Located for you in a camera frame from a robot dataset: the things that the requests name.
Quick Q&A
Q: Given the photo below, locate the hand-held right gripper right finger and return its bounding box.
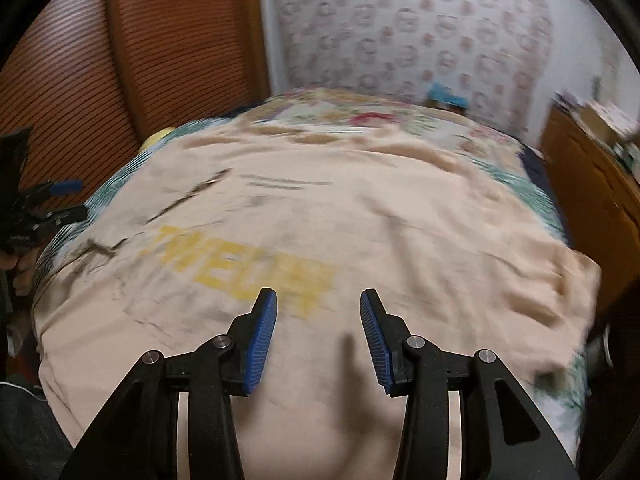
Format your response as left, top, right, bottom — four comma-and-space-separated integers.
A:
360, 288, 581, 480

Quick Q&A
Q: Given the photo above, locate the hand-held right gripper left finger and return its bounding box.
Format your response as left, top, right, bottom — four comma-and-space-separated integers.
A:
59, 287, 278, 480

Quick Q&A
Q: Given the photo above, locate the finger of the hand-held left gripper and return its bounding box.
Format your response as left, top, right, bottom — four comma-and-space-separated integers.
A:
20, 178, 84, 202
22, 205, 89, 235

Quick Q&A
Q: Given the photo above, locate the beige printed t-shirt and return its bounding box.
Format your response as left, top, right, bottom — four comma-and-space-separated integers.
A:
31, 117, 603, 480

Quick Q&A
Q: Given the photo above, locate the person's left hand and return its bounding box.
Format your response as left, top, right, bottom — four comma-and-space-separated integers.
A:
0, 247, 42, 302

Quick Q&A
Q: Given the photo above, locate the yellow soft object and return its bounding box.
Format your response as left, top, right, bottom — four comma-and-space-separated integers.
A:
141, 129, 174, 150

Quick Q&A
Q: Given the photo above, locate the wooden louvered wardrobe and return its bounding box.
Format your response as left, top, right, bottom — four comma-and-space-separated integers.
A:
0, 0, 273, 222

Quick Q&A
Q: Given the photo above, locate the person's dark clothing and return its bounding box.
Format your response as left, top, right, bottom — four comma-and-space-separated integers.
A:
0, 310, 76, 480

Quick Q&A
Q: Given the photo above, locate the green leaf print quilt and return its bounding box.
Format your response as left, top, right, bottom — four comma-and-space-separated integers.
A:
37, 120, 590, 461

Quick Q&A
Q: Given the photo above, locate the floral fleece blanket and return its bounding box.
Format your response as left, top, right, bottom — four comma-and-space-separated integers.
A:
240, 87, 522, 147

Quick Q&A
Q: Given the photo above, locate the navy bed sheet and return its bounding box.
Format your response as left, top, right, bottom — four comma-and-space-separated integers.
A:
520, 144, 572, 247

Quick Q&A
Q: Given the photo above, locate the blue box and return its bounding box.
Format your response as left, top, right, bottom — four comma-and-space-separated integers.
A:
427, 81, 471, 111

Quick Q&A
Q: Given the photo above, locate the wooden cabinet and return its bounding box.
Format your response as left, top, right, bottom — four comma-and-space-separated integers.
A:
539, 102, 640, 313

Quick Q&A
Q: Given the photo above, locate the cardboard box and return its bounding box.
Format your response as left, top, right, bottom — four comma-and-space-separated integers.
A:
575, 100, 637, 137

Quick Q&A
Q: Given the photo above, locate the white cable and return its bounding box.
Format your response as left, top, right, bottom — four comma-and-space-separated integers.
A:
0, 381, 47, 402

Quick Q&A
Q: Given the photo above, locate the ring patterned curtain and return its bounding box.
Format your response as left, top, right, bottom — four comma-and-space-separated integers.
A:
257, 0, 557, 147

